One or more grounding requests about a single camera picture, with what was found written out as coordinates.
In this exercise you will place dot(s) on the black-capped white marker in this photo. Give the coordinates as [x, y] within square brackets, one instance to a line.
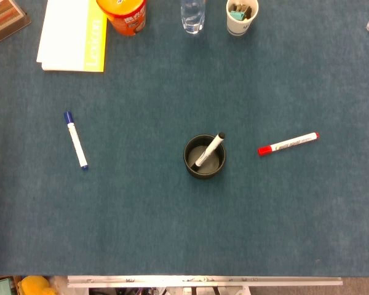
[210, 149]

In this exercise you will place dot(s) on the black binder clip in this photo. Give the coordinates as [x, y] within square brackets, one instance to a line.
[249, 10]

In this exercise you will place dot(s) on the yellow soft object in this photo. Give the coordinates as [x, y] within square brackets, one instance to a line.
[35, 285]

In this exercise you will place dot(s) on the white paper cup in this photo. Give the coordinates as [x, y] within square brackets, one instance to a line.
[238, 27]

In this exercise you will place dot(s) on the teal binder clip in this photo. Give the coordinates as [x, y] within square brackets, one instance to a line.
[236, 15]

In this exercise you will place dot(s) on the orange instant noodle cup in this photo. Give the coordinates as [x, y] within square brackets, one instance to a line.
[126, 18]

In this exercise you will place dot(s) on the clear unlabelled water bottle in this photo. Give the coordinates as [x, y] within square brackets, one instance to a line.
[192, 18]

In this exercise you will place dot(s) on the blue-capped white marker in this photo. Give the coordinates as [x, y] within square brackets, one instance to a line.
[76, 141]

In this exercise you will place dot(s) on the aluminium frame rail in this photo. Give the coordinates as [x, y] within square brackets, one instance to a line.
[203, 281]

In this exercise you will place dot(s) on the red-capped white marker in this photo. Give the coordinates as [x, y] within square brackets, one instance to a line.
[289, 143]

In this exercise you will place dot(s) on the black mesh pen holder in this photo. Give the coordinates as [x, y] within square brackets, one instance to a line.
[203, 175]

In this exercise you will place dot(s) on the blue felt table mat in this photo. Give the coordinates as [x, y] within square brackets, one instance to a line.
[172, 92]

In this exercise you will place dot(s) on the white and yellow notepad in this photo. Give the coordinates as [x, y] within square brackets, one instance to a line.
[64, 37]

